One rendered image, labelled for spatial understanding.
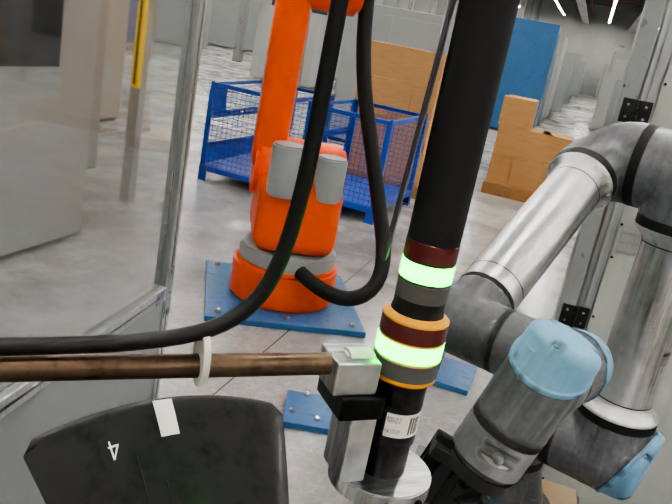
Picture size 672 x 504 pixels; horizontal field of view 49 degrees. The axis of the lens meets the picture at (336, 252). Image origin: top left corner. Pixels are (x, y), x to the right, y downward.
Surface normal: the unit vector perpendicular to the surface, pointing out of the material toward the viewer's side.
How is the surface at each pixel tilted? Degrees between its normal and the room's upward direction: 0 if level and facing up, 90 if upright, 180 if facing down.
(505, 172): 90
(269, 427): 32
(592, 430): 90
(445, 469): 89
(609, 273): 90
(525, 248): 37
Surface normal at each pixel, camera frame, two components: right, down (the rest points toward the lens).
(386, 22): -0.32, 0.23
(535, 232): 0.22, -0.55
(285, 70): 0.13, 0.42
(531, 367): -0.64, -0.11
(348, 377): 0.37, 0.34
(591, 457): -0.59, 0.13
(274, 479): 0.51, -0.62
